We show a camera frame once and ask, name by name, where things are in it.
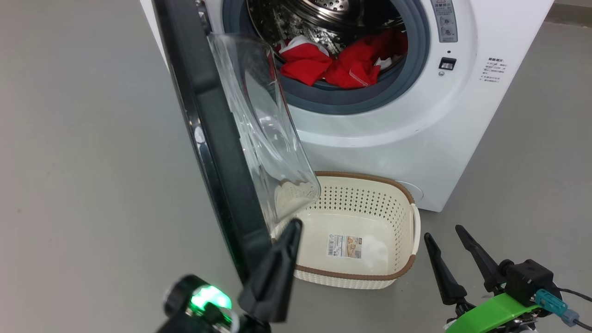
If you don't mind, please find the printed product label sticker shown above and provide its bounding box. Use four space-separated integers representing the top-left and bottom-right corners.
327 234 363 258

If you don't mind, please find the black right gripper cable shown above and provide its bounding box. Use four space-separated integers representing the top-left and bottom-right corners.
536 287 592 331

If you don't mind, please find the grey warning sticker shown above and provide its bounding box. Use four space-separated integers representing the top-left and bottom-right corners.
430 0 458 43

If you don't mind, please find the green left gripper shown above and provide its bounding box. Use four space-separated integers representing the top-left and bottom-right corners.
157 218 303 333

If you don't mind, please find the washing machine door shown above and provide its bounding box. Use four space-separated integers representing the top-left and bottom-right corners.
152 0 322 284

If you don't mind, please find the cream perforated laundry basket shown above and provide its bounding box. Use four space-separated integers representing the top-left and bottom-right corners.
271 171 421 290

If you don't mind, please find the white washing machine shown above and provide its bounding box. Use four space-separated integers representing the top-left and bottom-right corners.
140 0 555 212

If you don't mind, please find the round white filter cover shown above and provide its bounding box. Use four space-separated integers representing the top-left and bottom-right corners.
401 181 424 204

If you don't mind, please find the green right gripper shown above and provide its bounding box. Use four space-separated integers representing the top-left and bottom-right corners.
424 225 539 333

